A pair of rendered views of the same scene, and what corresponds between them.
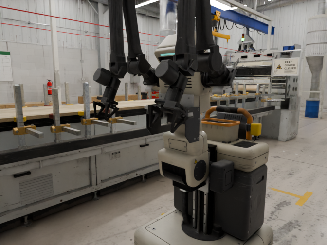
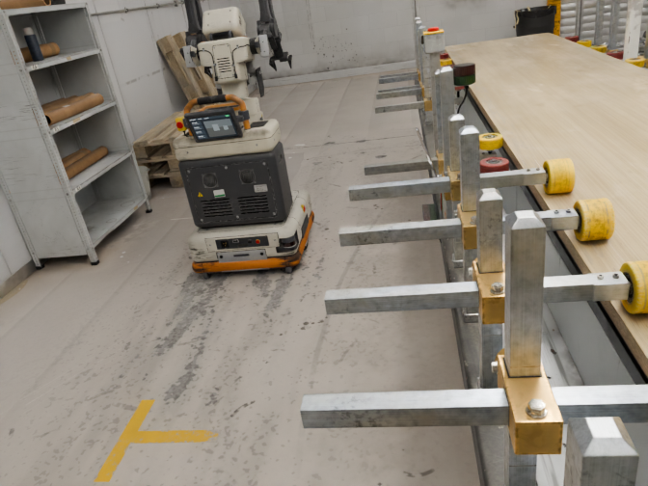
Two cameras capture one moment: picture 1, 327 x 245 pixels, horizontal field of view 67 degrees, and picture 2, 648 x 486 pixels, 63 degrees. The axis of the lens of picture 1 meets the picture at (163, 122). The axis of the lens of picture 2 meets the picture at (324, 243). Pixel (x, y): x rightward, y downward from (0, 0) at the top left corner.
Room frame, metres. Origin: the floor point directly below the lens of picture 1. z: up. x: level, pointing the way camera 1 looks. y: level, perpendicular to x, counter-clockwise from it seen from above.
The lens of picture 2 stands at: (4.11, -1.58, 1.42)
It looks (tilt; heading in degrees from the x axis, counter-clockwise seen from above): 26 degrees down; 146
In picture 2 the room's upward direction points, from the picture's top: 9 degrees counter-clockwise
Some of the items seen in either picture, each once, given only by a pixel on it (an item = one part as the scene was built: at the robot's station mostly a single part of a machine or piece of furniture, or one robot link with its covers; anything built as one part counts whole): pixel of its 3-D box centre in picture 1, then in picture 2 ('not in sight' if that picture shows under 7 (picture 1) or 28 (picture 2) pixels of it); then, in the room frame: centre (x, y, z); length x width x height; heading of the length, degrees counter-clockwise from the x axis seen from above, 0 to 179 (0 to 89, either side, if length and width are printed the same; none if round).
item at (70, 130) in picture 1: (65, 129); (415, 88); (1.84, 0.74, 0.80); 0.43 x 0.03 x 0.04; 45
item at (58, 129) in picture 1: (60, 128); not in sight; (1.87, 0.79, 0.81); 0.14 x 0.06 x 0.05; 135
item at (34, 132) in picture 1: (29, 131); (414, 77); (1.66, 0.92, 0.82); 0.43 x 0.03 x 0.04; 45
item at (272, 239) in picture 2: not in sight; (242, 242); (1.64, -0.47, 0.23); 0.41 x 0.02 x 0.08; 45
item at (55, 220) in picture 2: not in sight; (62, 134); (0.15, -0.89, 0.78); 0.90 x 0.45 x 1.55; 135
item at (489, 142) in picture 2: not in sight; (490, 151); (3.05, -0.17, 0.85); 0.08 x 0.08 x 0.11
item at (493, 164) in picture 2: not in sight; (494, 178); (3.21, -0.36, 0.85); 0.08 x 0.08 x 0.11
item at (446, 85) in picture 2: not in sight; (449, 151); (3.09, -0.42, 0.93); 0.04 x 0.04 x 0.48; 45
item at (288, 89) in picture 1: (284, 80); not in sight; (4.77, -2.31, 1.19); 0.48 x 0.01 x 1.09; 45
